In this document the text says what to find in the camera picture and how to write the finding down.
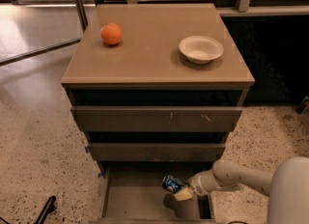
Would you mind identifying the blue pepsi can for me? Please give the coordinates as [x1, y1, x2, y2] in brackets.
[161, 175, 187, 194]

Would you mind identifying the diagonal metal floor bar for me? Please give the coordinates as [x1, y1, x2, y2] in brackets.
[0, 0, 88, 67]

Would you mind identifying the grey drawer cabinet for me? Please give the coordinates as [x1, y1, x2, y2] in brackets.
[62, 4, 254, 172]

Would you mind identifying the open grey bottom drawer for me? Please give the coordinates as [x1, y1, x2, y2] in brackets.
[89, 162, 222, 224]

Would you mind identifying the grey lower middle drawer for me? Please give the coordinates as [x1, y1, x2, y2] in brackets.
[88, 143, 225, 162]

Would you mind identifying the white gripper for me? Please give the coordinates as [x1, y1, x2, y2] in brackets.
[174, 170, 221, 201]

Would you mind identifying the dark object right floor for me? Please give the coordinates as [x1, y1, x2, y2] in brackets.
[295, 96, 309, 114]

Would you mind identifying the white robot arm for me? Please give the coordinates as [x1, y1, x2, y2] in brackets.
[173, 156, 309, 224]

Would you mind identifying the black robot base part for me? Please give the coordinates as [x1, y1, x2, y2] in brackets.
[34, 195, 56, 224]

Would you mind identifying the orange fruit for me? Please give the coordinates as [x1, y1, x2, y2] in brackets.
[100, 23, 123, 45]

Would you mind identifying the white paper bowl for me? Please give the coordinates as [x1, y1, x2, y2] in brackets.
[179, 36, 223, 65]

